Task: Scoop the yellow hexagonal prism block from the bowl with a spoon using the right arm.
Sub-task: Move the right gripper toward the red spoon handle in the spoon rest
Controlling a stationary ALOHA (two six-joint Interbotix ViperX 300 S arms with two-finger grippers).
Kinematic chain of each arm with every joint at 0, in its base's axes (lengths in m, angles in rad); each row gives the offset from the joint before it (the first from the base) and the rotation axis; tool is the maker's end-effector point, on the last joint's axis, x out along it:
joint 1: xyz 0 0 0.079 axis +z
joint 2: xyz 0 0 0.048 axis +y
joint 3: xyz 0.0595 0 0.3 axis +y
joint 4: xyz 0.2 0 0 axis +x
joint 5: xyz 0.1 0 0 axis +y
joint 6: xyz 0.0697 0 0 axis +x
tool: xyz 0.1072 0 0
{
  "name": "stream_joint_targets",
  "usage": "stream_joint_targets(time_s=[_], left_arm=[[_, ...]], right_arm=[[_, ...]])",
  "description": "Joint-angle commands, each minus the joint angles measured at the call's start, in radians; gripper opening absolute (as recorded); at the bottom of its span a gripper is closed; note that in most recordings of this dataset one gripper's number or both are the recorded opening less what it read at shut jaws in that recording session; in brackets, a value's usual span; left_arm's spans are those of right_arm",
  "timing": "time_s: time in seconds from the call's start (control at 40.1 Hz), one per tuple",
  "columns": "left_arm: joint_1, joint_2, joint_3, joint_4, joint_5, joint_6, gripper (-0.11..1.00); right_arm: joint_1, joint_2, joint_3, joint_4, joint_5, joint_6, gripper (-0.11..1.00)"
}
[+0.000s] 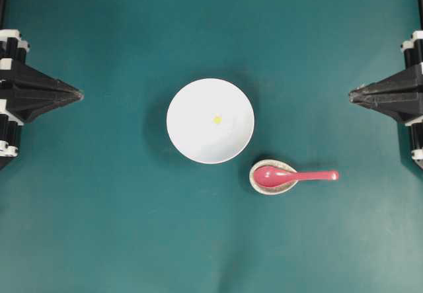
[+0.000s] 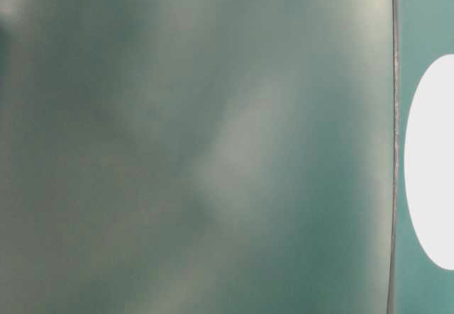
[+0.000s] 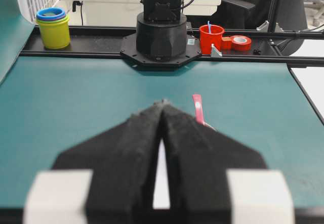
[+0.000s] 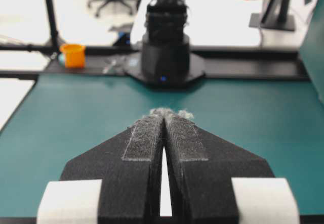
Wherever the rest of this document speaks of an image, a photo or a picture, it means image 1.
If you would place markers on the yellow hexagonal prism block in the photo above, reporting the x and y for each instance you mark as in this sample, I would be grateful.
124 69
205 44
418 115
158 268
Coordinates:
217 120

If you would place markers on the speckled ceramic spoon rest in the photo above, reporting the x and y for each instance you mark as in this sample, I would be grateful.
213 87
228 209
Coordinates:
271 191

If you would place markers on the red plastic soup spoon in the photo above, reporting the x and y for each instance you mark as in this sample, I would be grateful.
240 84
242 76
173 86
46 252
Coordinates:
271 177

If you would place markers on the white round bowl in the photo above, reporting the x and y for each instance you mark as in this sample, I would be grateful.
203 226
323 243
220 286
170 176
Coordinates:
190 123

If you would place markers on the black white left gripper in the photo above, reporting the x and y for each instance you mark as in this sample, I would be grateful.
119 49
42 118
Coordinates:
15 110

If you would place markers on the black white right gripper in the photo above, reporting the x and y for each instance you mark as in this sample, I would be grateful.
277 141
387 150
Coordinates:
403 109

